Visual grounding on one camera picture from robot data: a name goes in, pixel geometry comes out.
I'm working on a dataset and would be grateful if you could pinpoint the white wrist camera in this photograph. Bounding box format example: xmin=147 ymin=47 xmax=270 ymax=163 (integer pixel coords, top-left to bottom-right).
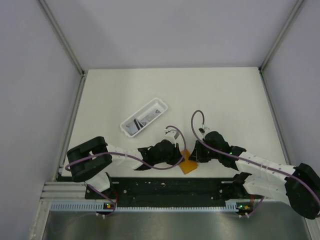
xmin=198 ymin=124 xmax=210 ymax=135
xmin=164 ymin=128 xmax=180 ymax=142

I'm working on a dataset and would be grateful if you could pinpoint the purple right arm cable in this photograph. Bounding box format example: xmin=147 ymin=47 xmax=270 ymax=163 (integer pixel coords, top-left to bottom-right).
xmin=191 ymin=109 xmax=320 ymax=216

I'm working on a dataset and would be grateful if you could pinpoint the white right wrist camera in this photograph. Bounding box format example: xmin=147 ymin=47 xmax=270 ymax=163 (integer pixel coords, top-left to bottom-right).
xmin=198 ymin=124 xmax=210 ymax=135

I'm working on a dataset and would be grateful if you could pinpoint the white slotted cable duct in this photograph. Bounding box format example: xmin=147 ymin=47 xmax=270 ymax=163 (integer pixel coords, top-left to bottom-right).
xmin=49 ymin=199 xmax=252 ymax=214

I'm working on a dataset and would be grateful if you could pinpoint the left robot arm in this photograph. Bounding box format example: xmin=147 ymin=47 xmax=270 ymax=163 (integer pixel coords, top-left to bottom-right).
xmin=65 ymin=136 xmax=186 ymax=199

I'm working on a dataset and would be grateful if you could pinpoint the yellow leather card holder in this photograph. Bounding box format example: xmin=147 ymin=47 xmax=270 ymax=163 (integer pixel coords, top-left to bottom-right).
xmin=179 ymin=150 xmax=198 ymax=175

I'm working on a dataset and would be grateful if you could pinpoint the silver VIP card in basket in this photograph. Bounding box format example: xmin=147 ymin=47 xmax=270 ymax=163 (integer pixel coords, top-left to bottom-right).
xmin=141 ymin=109 xmax=161 ymax=125

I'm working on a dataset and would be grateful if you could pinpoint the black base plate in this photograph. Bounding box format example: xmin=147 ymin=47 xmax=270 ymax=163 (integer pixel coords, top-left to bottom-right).
xmin=84 ymin=176 xmax=253 ymax=208

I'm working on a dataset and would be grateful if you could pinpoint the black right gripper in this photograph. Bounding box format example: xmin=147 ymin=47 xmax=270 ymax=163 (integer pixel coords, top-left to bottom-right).
xmin=188 ymin=139 xmax=221 ymax=163

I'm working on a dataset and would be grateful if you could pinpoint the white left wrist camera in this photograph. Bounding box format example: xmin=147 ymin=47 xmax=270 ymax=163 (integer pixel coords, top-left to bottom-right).
xmin=164 ymin=128 xmax=180 ymax=142

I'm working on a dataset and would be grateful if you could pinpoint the white plastic basket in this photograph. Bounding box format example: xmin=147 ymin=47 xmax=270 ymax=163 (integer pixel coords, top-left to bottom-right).
xmin=119 ymin=97 xmax=169 ymax=138

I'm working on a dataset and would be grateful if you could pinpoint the right aluminium frame post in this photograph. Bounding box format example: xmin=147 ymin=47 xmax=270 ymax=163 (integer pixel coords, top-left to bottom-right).
xmin=258 ymin=0 xmax=307 ymax=165

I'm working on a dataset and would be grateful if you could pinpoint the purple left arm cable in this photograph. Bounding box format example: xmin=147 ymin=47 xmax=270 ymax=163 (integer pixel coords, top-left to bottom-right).
xmin=64 ymin=125 xmax=188 ymax=216

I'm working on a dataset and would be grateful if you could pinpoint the silver stripe card in basket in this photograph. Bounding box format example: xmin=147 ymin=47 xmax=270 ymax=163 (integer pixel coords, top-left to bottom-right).
xmin=127 ymin=118 xmax=144 ymax=135

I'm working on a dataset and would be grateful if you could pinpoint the aluminium frame post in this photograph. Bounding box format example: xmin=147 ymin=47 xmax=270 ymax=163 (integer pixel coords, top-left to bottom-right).
xmin=37 ymin=0 xmax=87 ymax=181
xmin=258 ymin=0 xmax=307 ymax=165

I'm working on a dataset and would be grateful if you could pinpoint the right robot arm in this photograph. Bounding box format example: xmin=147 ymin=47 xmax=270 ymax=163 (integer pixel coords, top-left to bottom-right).
xmin=190 ymin=127 xmax=320 ymax=220

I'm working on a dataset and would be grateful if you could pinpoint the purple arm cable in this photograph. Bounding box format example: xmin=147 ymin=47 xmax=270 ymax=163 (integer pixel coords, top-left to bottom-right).
xmin=64 ymin=125 xmax=188 ymax=216
xmin=191 ymin=109 xmax=320 ymax=216

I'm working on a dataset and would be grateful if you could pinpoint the left aluminium frame post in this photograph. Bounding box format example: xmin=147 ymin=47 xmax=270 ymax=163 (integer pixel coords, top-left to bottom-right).
xmin=37 ymin=0 xmax=87 ymax=181

